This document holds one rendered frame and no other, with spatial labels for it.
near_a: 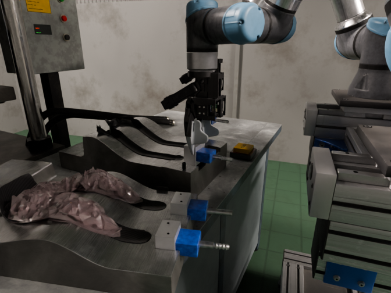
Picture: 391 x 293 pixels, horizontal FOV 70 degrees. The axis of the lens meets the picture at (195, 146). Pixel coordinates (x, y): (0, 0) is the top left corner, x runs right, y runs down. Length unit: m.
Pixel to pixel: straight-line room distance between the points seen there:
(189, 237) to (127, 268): 0.12
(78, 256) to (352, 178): 0.48
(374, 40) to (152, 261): 0.85
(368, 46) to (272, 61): 1.92
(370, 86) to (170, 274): 0.79
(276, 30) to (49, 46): 1.05
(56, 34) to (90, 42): 2.20
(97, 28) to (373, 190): 3.35
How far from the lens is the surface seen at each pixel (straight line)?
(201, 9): 0.68
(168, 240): 0.52
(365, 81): 1.02
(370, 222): 0.57
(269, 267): 1.78
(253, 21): 0.60
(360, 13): 1.13
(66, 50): 1.51
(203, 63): 0.67
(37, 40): 1.43
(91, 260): 0.52
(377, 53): 1.01
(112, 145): 0.86
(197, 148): 0.74
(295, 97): 2.92
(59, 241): 0.54
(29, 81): 1.24
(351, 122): 1.01
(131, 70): 3.39
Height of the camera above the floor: 1.20
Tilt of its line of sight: 21 degrees down
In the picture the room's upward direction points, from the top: straight up
